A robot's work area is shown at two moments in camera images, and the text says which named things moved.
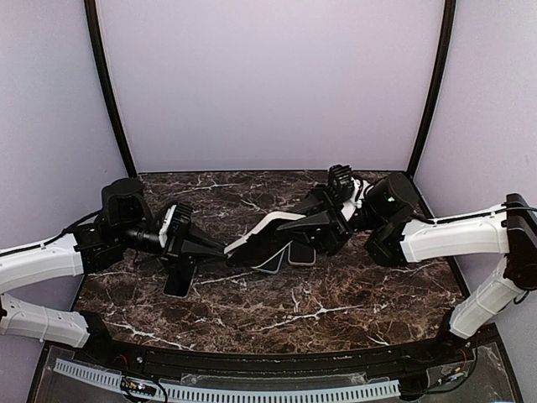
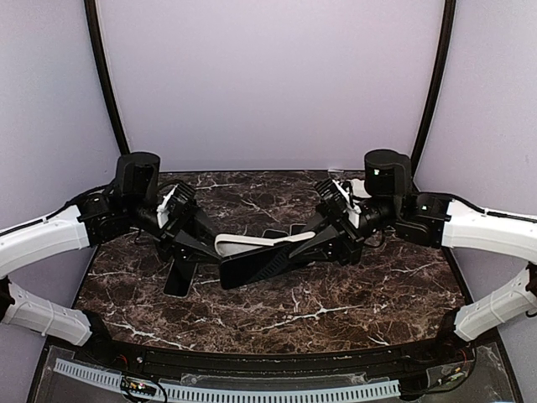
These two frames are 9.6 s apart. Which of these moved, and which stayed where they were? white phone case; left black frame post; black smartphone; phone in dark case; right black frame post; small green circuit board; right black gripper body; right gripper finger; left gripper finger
Moved: black smartphone; white phone case; right gripper finger; right black gripper body
Stayed: small green circuit board; left black frame post; phone in dark case; left gripper finger; right black frame post
